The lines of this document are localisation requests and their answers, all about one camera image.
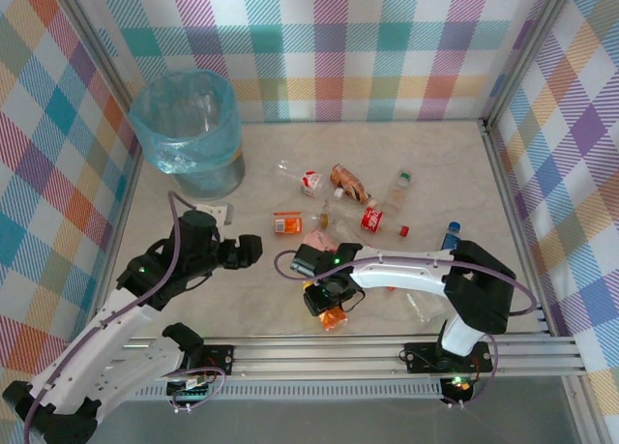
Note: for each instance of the crushed orange plastic bottle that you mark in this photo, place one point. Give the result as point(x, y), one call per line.
point(333, 320)

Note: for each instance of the pink label plastic bottle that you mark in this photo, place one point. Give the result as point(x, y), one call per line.
point(319, 240)

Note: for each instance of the red cola label bottle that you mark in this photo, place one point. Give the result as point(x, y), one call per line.
point(372, 220)

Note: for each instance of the small white bottle cap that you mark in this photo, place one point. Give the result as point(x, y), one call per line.
point(339, 192)

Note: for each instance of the clear bottle red white label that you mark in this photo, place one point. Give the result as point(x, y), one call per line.
point(312, 182)

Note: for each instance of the brown label plastic bottle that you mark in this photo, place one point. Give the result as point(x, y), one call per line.
point(345, 179)

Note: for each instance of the clear bottle green cap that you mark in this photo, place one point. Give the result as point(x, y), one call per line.
point(399, 195)

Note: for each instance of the blue label bottle blue cap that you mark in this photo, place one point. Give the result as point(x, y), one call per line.
point(452, 236)

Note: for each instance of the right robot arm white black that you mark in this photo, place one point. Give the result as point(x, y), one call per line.
point(401, 270)

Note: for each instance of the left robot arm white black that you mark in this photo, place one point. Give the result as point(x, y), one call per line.
point(97, 347)

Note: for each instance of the clear round waste bin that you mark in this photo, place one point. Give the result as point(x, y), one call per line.
point(213, 178)

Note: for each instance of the blue plastic bin liner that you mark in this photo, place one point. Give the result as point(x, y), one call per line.
point(217, 125)

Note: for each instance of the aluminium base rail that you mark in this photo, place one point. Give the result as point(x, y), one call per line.
point(314, 359)

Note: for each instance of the aluminium side floor rail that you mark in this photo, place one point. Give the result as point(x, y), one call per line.
point(503, 183)
point(129, 197)

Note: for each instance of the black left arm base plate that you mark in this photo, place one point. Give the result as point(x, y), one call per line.
point(220, 357)

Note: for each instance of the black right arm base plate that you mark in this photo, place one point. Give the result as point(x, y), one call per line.
point(421, 359)

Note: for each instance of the aluminium frame post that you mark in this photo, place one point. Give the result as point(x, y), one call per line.
point(97, 52)
point(522, 52)

